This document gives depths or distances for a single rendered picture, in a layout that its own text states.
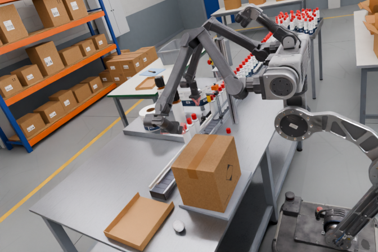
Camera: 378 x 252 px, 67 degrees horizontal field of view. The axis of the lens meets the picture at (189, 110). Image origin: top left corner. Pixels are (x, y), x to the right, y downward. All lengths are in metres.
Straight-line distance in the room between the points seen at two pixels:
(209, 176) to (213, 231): 0.28
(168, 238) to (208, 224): 0.21
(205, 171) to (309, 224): 1.07
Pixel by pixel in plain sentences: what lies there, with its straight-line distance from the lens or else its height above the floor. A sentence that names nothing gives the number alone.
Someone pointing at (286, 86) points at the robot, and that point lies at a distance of 1.25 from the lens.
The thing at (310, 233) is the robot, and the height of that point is 0.26.
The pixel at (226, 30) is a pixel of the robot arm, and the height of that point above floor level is 1.60.
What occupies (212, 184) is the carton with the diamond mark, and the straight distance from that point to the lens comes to 1.43.
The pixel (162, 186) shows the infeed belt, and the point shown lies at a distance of 1.76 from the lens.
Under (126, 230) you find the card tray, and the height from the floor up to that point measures 0.83.
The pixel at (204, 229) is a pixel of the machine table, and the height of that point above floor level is 0.83.
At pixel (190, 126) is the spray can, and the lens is 1.93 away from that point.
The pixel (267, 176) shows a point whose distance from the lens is 2.21.
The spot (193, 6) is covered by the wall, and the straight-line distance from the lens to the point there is 10.48.
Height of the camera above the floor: 1.98
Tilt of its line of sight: 26 degrees down
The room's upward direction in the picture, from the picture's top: 15 degrees counter-clockwise
